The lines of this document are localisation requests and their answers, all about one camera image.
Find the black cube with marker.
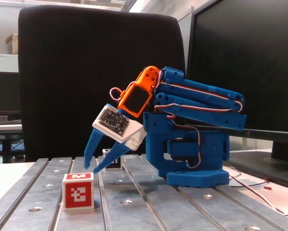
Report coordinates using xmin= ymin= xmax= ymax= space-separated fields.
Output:
xmin=102 ymin=148 xmax=123 ymax=171

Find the black Dell monitor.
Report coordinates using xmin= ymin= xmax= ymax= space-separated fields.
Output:
xmin=184 ymin=0 xmax=288 ymax=190

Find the white camera mount with board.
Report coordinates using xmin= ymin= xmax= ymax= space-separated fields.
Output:
xmin=92 ymin=103 xmax=147 ymax=151

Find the brown cardboard box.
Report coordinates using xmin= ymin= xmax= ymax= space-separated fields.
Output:
xmin=4 ymin=33 xmax=19 ymax=56

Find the slotted aluminium base plate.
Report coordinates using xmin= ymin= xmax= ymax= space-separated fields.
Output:
xmin=0 ymin=154 xmax=288 ymax=231

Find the red white wire on table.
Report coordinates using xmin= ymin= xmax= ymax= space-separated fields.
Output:
xmin=227 ymin=168 xmax=288 ymax=218

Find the white background desk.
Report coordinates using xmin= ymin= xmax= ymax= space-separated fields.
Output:
xmin=0 ymin=119 xmax=23 ymax=136

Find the red cube with marker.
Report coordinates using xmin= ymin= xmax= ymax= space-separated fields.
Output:
xmin=62 ymin=172 xmax=95 ymax=212

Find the red white base servo cable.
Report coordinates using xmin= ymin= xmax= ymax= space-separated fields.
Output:
xmin=166 ymin=115 xmax=203 ymax=169

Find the red white wrist cable loop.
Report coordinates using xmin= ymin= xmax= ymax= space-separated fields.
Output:
xmin=109 ymin=87 xmax=123 ymax=101

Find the black cabinet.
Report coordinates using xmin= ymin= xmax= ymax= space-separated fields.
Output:
xmin=0 ymin=71 xmax=21 ymax=114

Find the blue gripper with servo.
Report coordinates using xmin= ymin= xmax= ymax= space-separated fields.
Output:
xmin=84 ymin=108 xmax=135 ymax=174

